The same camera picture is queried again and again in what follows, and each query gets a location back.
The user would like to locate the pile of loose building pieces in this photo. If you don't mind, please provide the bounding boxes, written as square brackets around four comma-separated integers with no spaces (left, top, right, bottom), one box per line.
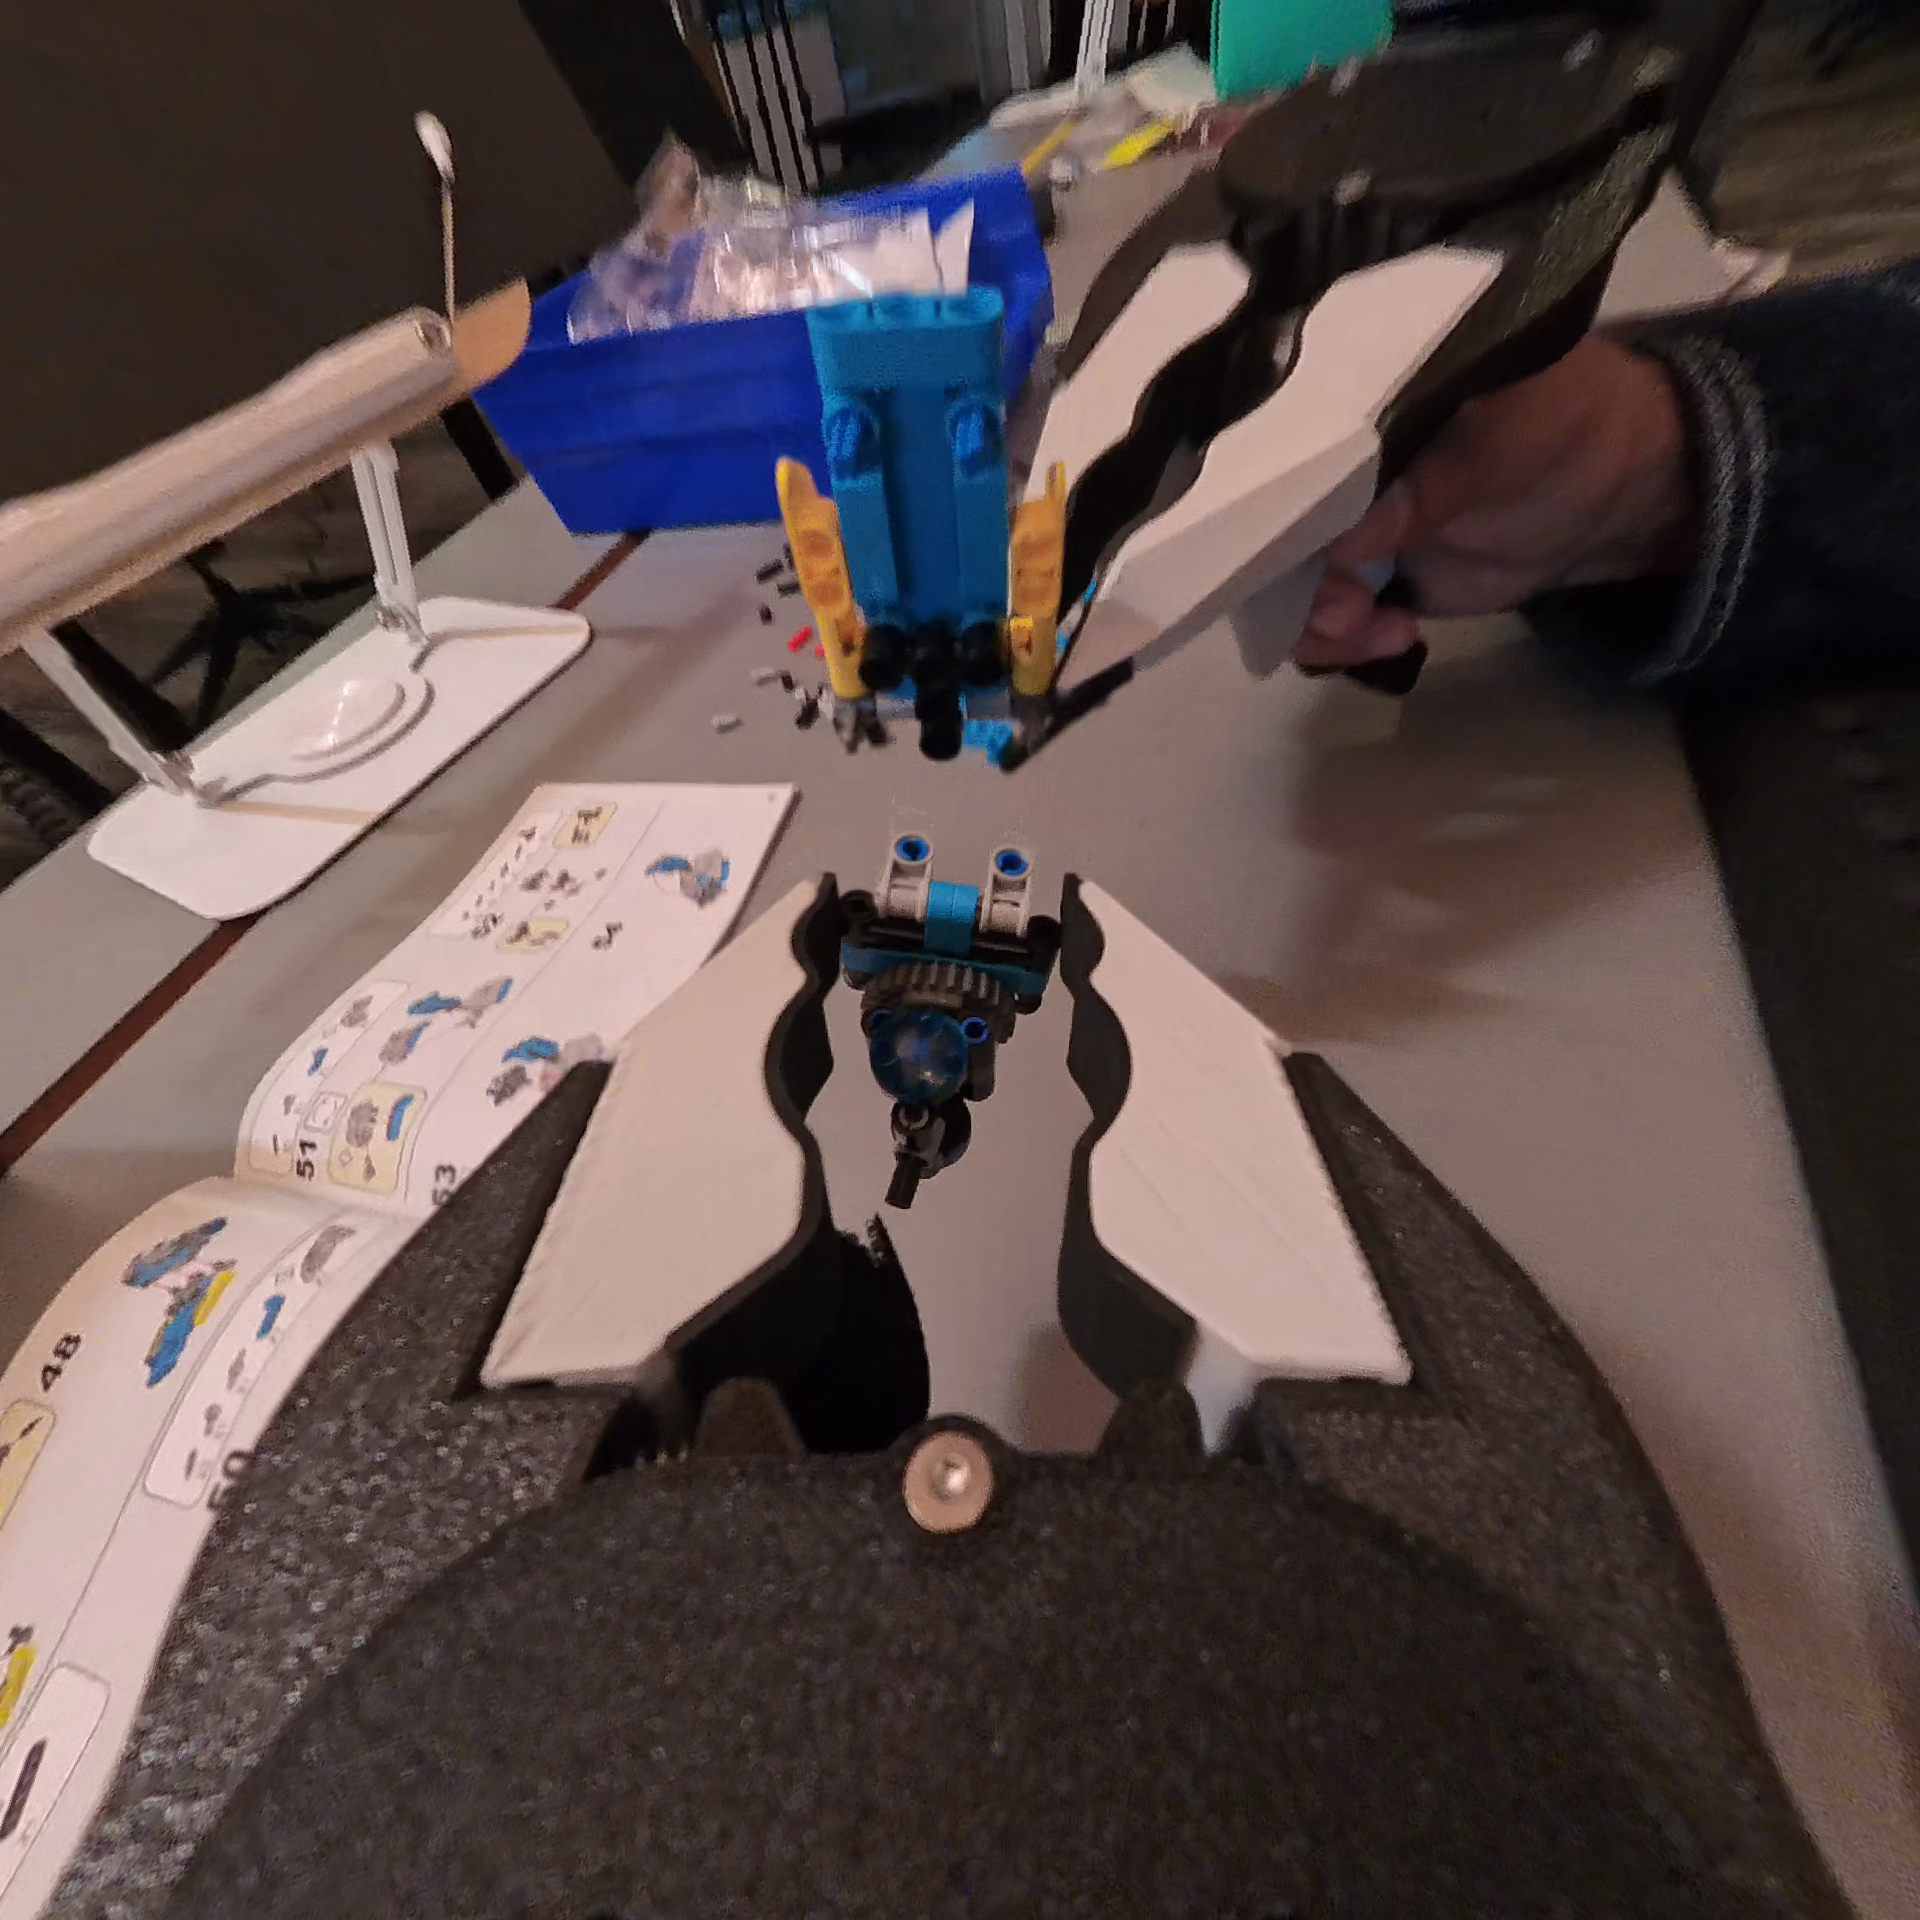
[712,554,864,755]

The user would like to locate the blue plastic bin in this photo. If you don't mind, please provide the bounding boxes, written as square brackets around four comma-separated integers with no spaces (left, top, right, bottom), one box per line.
[471,167,1056,535]

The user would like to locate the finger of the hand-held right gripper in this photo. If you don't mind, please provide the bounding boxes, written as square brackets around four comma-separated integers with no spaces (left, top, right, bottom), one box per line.
[1034,242,1257,639]
[1053,250,1507,704]

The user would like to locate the yellow and blue brick assembly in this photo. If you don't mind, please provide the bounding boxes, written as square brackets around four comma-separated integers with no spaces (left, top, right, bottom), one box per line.
[772,284,1072,780]

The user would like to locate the teal felt bag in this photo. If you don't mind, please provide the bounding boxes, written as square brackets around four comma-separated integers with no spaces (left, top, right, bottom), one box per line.
[1208,0,1401,104]

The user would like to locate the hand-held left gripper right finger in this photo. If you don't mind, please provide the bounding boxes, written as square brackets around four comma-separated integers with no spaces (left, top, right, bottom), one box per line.
[1056,873,1417,1459]

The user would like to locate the crumpled clear plastic wrappers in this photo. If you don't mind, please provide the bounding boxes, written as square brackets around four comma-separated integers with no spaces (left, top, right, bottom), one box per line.
[568,132,983,343]

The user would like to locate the grey desk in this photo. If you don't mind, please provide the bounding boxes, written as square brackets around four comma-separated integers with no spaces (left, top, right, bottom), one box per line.
[0,104,1920,1920]

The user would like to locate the person's right hand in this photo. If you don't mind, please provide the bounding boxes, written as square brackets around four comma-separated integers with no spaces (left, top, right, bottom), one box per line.
[1294,332,1707,680]

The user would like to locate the open instruction booklet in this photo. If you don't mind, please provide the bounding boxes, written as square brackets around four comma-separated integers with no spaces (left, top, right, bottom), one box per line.
[0,780,800,1920]

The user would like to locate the black panel with wooden edge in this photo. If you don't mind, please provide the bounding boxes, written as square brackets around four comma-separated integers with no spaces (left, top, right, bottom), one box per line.
[0,0,634,505]

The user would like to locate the black and blue gear assembly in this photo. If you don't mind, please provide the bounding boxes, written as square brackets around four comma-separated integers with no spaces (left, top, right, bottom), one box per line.
[834,833,1062,1214]

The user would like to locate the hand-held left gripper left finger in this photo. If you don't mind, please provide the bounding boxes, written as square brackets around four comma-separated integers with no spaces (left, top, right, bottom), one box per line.
[481,873,841,1395]

